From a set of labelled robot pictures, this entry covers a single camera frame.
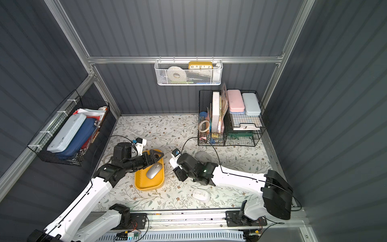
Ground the silver mouse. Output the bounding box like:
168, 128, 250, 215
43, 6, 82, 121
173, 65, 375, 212
146, 162, 163, 179

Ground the white rounded mouse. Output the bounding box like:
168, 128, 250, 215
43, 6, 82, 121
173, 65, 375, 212
191, 189, 211, 203

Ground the grey egg-shaped mouse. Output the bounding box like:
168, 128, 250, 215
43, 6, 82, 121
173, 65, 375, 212
195, 151, 213, 163

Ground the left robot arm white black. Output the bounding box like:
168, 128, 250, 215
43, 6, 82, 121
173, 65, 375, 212
27, 139, 164, 242

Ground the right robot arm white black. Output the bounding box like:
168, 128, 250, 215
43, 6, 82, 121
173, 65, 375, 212
169, 149, 293, 223

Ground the yellow plastic storage box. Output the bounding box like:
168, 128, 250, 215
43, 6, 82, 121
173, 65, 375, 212
135, 150, 165, 191

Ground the white box upright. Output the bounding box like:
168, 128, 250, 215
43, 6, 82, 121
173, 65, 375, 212
211, 91, 220, 133

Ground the navy blue case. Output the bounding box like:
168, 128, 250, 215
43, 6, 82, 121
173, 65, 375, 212
55, 118, 97, 160

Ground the white flat case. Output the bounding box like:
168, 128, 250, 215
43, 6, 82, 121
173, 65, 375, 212
47, 114, 87, 153

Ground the pink pencil case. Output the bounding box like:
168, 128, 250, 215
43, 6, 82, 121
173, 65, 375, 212
227, 89, 245, 113

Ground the white tape roll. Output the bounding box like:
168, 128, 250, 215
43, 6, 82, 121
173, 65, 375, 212
166, 66, 187, 82

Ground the light blue pencil case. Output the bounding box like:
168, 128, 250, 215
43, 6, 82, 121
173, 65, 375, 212
242, 92, 261, 116

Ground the yellow clock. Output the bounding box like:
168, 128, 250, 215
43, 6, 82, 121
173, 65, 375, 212
188, 61, 213, 70

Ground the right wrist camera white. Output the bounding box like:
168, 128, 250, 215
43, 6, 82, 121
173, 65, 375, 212
169, 148, 181, 169

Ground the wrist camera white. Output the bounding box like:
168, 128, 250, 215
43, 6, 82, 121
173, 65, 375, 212
132, 138, 147, 156
169, 148, 181, 169

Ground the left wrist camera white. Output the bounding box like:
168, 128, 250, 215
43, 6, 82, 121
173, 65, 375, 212
132, 138, 147, 156

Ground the black wire side basket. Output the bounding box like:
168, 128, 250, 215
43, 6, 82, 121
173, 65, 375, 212
27, 92, 110, 166

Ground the black wire desk organizer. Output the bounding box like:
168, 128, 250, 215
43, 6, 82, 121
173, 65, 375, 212
197, 90, 266, 147

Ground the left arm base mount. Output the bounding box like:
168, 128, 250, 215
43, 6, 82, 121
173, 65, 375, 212
111, 212, 147, 231

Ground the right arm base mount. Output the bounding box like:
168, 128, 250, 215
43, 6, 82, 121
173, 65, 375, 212
225, 210, 268, 227

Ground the white wire wall basket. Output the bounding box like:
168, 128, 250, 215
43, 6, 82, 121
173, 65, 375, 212
154, 59, 223, 86

